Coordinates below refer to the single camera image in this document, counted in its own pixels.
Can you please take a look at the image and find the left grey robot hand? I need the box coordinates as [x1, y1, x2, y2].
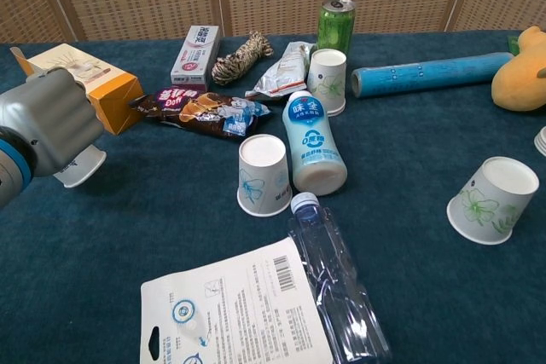
[0, 67, 105, 177]

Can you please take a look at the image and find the white paper cup blue print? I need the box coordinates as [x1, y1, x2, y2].
[53, 145, 107, 188]

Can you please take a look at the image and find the white paper cup green flower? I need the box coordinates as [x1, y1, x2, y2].
[306, 49, 347, 117]
[446, 156, 541, 246]

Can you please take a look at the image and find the orange cream cardboard box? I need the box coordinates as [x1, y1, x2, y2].
[9, 43, 145, 136]

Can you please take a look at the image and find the brown chocolate snack bag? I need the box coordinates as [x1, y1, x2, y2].
[128, 87, 272, 140]

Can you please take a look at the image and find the teal table cloth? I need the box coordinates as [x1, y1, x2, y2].
[0, 30, 546, 364]

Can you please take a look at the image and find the white pink toothpaste box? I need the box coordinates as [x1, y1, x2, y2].
[170, 25, 221, 86]

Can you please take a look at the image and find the white paper cup blue flower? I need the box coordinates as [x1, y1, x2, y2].
[236, 134, 295, 217]

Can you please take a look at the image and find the silver foil pouch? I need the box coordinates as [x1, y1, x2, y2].
[244, 41, 317, 104]

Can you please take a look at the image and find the white blue milk bottle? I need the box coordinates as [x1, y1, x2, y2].
[282, 90, 349, 197]

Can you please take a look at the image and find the white blister card package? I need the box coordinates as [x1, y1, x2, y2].
[140, 237, 334, 364]

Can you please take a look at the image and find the green drink can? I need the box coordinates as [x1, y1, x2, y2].
[316, 0, 357, 58]

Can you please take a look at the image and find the clear plastic water bottle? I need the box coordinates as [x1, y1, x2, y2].
[288, 192, 393, 364]

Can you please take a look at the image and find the blue paper roll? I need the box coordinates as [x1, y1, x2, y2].
[350, 52, 514, 100]

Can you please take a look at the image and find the yellow plush toy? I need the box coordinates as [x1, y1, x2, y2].
[491, 26, 546, 114]

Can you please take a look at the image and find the brown white rope bundle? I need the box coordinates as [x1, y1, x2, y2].
[211, 30, 275, 87]

